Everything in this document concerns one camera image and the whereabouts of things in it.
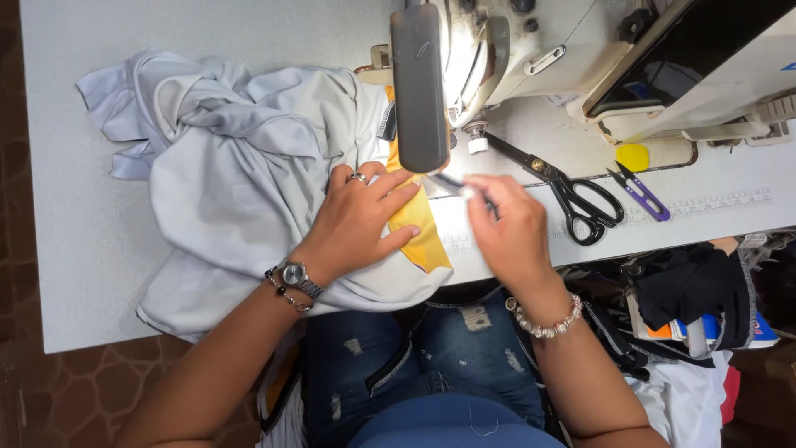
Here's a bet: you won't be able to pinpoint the person's left hand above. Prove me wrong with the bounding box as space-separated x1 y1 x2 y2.
305 161 424 289

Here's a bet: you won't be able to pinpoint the white industrial sewing machine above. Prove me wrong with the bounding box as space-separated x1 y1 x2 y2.
354 0 796 176

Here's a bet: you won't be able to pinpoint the yellow fabric strip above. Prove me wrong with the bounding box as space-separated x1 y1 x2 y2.
383 86 454 275

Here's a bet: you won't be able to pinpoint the person's right hand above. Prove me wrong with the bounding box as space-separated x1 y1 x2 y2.
461 173 564 306

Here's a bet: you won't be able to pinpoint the yellow tailor chalk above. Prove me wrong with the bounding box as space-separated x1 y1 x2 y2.
615 142 651 173

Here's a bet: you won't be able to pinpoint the measuring tape strip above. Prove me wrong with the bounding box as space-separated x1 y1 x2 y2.
438 188 774 260

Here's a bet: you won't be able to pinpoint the ripped blue jeans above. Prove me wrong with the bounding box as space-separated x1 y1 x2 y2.
301 285 548 448

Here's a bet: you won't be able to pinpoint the white garment with black trim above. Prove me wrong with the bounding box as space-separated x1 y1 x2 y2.
255 324 312 448

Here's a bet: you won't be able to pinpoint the blue shirt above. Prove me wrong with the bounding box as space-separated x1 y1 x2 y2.
347 392 567 448

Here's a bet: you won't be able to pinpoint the thin dark metal tool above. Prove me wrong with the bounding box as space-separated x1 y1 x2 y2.
434 172 501 219

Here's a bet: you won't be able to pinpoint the white machine knob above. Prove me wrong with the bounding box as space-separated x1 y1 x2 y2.
463 121 491 156

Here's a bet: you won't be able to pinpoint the purple thread snips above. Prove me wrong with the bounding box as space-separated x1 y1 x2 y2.
606 160 672 223

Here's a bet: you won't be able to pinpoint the heap of clothes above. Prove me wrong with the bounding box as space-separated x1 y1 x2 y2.
558 233 796 448

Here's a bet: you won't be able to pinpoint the black tailor scissors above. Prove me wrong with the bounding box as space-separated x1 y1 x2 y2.
483 131 626 246

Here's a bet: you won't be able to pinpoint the light grey garment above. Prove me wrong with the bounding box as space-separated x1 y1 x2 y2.
75 49 455 343

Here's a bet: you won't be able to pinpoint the pearl bead bracelet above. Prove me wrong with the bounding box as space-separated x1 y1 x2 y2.
505 293 585 340

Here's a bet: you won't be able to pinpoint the black beaded bracelet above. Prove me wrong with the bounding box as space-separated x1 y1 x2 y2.
264 266 314 314

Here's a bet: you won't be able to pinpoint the silver wristwatch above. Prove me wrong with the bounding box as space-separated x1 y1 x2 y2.
277 259 325 300

